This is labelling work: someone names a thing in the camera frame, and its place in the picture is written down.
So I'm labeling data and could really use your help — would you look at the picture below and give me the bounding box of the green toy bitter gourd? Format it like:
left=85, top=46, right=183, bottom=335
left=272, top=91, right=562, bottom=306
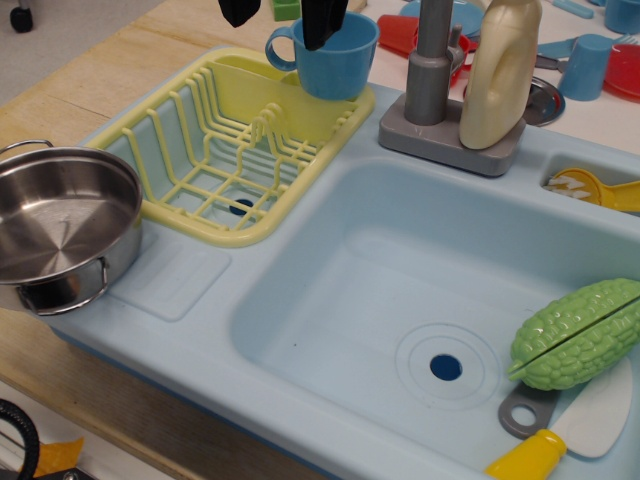
left=507, top=278, right=639, bottom=391

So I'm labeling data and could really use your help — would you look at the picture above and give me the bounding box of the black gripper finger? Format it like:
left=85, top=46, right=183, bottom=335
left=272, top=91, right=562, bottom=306
left=218, top=0, right=261, bottom=28
left=301, top=0, right=348, bottom=51

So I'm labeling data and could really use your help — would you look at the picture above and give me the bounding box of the blue plastic cup with handle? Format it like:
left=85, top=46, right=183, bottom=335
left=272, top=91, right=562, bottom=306
left=264, top=12, right=380, bottom=101

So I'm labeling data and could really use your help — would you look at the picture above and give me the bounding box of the grey toy utensil handle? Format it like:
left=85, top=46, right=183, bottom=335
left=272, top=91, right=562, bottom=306
left=497, top=383, right=560, bottom=439

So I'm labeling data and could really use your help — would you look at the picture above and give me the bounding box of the yellow plastic dish rack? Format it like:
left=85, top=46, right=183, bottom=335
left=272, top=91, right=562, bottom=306
left=86, top=47, right=375, bottom=248

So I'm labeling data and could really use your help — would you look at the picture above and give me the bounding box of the blue plastic fork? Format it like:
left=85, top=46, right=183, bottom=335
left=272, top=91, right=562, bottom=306
left=537, top=34, right=639, bottom=59

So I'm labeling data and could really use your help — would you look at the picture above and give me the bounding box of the black cable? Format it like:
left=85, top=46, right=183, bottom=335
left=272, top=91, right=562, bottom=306
left=0, top=398, right=41, bottom=480

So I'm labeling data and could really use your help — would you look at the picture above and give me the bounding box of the light blue toy sink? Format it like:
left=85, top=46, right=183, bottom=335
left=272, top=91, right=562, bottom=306
left=51, top=86, right=639, bottom=479

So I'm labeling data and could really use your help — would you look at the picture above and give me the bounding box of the stainless steel pot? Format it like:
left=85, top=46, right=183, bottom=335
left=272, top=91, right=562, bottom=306
left=1, top=140, right=143, bottom=316

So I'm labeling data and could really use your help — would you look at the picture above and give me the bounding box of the red plastic cup lying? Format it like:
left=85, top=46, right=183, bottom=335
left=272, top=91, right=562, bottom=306
left=377, top=15, right=419, bottom=58

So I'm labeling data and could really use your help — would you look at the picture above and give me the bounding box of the cream plastic detergent bottle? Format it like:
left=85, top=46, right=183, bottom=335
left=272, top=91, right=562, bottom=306
left=459, top=1, right=542, bottom=150

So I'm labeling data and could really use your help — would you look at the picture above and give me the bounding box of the green plastic block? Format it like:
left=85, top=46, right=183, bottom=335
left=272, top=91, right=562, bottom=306
left=271, top=0, right=301, bottom=22

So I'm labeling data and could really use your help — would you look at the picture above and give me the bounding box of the blue plastic plate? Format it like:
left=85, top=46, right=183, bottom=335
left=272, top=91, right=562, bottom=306
left=399, top=1, right=484, bottom=42

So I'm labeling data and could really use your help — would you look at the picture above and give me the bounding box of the white toy knife yellow handle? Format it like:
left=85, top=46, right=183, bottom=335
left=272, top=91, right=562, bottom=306
left=485, top=358, right=633, bottom=480

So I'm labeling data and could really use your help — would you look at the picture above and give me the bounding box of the black caster wheel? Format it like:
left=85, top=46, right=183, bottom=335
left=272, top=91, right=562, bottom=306
left=9, top=6, right=34, bottom=34

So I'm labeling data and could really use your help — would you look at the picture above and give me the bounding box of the small steel plate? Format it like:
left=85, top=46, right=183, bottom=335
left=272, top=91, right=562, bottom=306
left=523, top=77, right=566, bottom=127

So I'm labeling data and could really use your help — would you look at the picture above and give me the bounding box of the grey toy faucet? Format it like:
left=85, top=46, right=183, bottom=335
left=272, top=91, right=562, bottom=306
left=378, top=1, right=525, bottom=177

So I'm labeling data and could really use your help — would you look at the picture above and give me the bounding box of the orange tape piece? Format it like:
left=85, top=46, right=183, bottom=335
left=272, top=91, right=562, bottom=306
left=34, top=437, right=84, bottom=478

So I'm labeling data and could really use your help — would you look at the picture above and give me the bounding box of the blue plastic cup top right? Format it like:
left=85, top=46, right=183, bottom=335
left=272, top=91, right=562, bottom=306
left=604, top=0, right=640, bottom=34

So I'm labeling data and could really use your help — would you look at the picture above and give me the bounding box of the blue plastic cup upside down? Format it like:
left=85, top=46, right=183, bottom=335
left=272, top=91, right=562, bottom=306
left=558, top=34, right=613, bottom=102

